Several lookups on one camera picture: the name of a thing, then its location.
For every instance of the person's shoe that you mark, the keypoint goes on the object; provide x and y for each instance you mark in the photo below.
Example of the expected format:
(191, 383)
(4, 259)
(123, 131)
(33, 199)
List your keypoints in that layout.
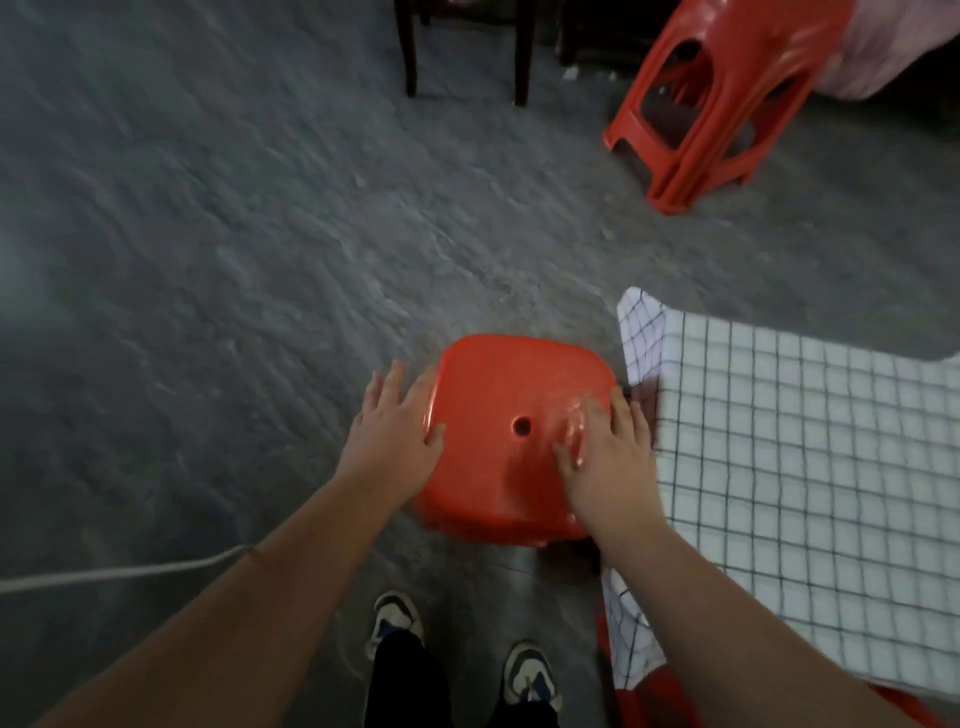
(395, 611)
(529, 667)

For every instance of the person's right shoe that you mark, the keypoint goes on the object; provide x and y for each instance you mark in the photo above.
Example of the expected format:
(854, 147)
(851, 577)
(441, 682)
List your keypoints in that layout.
(529, 667)

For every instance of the pink cloth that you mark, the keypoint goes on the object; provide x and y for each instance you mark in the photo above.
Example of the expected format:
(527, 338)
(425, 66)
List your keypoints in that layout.
(892, 41)

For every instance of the person's left thumb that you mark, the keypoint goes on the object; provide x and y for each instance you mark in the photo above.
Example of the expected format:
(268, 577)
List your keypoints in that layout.
(436, 438)

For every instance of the person's left shoe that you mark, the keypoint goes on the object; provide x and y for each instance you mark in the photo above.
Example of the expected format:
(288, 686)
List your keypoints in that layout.
(395, 611)

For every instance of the person's right thumb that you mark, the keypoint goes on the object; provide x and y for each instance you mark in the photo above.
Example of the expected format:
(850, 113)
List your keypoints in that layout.
(566, 457)

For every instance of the person's left hand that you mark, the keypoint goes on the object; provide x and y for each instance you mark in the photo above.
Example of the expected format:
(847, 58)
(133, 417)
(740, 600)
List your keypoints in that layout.
(390, 450)

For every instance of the dark wooden chair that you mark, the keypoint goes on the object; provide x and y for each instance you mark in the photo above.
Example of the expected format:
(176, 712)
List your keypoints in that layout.
(523, 52)

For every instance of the person's right hand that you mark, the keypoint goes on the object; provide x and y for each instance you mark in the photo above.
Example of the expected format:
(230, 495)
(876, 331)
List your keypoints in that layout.
(615, 480)

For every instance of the person's left forearm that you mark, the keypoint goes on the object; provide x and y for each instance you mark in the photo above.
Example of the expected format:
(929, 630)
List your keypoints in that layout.
(247, 615)

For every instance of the person's right forearm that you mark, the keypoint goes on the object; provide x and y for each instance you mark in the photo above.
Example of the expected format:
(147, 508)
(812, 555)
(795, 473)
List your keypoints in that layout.
(720, 637)

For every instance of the person's black trouser leg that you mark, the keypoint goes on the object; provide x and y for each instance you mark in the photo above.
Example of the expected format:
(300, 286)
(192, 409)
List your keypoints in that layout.
(525, 716)
(409, 686)

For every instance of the red plastic stool with hole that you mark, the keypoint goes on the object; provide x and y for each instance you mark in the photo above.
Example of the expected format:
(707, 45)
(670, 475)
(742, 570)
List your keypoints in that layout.
(502, 457)

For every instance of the person's left black trouser leg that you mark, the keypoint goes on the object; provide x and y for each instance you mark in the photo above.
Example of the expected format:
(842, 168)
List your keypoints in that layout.
(409, 686)

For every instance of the stacked red plastic stools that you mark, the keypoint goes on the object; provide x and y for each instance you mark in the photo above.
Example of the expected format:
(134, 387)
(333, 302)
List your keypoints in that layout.
(720, 90)

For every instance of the person's right black trouser leg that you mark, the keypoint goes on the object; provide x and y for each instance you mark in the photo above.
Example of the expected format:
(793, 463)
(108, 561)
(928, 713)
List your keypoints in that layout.
(525, 716)

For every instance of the person's left middle finger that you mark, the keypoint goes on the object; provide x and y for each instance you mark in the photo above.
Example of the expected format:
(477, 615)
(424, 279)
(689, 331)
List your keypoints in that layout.
(394, 384)

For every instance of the person's right middle finger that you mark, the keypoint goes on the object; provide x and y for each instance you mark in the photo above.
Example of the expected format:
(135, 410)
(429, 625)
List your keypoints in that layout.
(621, 412)

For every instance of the white checked cloth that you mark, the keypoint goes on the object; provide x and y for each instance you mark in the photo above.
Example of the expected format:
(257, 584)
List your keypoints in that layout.
(810, 480)

